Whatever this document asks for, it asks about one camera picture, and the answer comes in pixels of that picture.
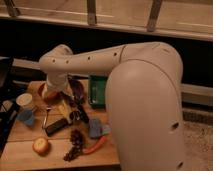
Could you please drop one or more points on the white plastic cup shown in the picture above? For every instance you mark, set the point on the white plastic cup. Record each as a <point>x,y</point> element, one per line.
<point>26,102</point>

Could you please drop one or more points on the red bowl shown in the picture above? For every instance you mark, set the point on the red bowl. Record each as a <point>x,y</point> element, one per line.
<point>50,96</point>

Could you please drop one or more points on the light blue cloth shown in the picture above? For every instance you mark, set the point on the light blue cloth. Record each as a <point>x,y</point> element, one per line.
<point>105,129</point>

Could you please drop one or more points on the green plastic tray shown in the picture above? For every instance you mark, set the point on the green plastic tray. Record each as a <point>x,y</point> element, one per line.
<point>96,91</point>

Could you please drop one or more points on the black rectangular block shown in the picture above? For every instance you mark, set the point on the black rectangular block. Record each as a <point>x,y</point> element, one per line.
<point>56,126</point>

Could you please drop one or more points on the blue plastic cup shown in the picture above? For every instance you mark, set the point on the blue plastic cup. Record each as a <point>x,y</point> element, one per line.
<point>26,117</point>

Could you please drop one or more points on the wooden table board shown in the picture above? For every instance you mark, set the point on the wooden table board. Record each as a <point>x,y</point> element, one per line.
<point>18,154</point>

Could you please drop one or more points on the bunch of dark grapes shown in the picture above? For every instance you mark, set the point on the bunch of dark grapes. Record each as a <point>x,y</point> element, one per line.
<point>77,144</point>

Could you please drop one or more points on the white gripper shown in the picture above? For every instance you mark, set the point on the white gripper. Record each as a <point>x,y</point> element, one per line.
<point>55,84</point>

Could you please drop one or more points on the blue sponge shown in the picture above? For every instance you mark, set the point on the blue sponge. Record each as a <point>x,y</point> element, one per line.
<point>95,128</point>

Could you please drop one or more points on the apple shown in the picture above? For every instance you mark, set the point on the apple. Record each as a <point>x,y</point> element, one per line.
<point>41,145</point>

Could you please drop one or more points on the black equipment at left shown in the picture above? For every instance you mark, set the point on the black equipment at left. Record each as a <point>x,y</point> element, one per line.
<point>8,107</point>

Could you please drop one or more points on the purple bowl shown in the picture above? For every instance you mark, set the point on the purple bowl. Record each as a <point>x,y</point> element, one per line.
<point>77,89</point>

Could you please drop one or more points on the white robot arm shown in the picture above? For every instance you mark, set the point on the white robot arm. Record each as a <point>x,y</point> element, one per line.
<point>142,96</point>

